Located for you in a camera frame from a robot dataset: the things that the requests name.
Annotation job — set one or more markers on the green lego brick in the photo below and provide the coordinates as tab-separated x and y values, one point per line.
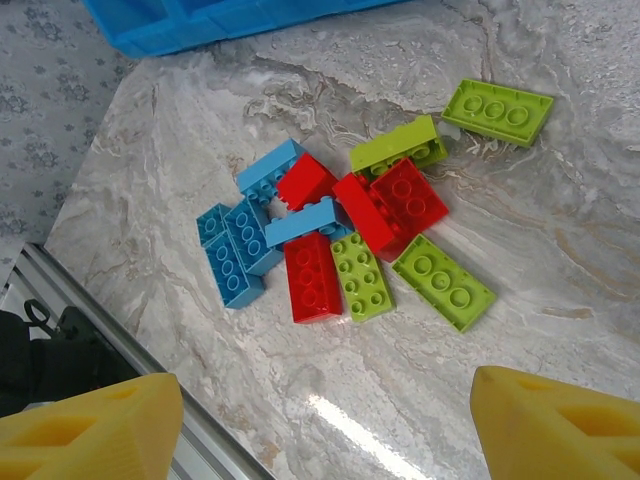
445	282
362	277
497	112
390	145

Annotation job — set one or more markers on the blue divided plastic bin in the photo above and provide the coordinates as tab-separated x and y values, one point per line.
150	35

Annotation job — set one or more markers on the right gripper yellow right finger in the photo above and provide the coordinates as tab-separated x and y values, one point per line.
540	435

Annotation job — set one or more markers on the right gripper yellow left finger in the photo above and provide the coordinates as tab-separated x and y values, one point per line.
100	440

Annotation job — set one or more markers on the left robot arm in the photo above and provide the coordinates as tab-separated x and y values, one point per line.
50	370

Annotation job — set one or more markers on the blue lego brick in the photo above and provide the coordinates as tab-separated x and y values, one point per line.
210	225
230	275
260	175
247	235
305	222

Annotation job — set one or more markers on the red lego brick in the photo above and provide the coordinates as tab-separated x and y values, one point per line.
360	220
305	180
312	280
407	195

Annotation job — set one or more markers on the wide grooved aluminium rail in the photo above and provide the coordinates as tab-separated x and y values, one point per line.
215	450

